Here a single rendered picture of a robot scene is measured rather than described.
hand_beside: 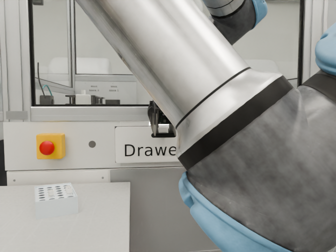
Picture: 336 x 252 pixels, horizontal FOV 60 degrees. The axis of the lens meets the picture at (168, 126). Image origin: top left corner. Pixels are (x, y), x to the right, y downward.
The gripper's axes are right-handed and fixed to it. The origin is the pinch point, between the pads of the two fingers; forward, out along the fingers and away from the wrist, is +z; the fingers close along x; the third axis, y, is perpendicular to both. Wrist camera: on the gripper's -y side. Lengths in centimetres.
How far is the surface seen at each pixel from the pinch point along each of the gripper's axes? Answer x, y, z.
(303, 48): 47, -18, -20
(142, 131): -6.1, -0.9, 0.7
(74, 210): -21.8, 28.3, -1.9
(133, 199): -9.0, 9.9, 19.4
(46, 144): -32.8, 5.1, -0.3
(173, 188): 3.7, 8.2, 16.8
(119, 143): -13.1, 1.1, 3.6
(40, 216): -28.3, 30.0, -3.0
